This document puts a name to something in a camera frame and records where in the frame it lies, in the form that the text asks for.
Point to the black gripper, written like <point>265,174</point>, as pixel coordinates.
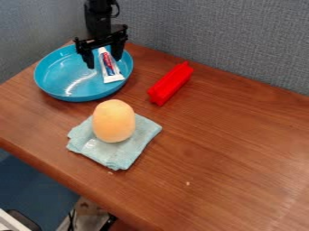
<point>102,33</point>

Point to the white object bottom left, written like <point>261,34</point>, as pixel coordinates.
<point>8,223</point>

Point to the beige object under table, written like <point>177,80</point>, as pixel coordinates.
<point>87,217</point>

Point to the orange egg-shaped sponge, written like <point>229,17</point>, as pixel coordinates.
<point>113,121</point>

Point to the light blue folded cloth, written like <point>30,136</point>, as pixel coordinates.
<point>115,155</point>

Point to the blue plate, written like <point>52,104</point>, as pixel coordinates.
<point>63,76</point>

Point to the white toothpaste tube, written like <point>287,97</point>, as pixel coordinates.
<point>111,73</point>

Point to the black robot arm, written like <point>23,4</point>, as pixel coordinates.
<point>102,6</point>

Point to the red plastic block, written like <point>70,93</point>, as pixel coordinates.
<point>170,83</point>

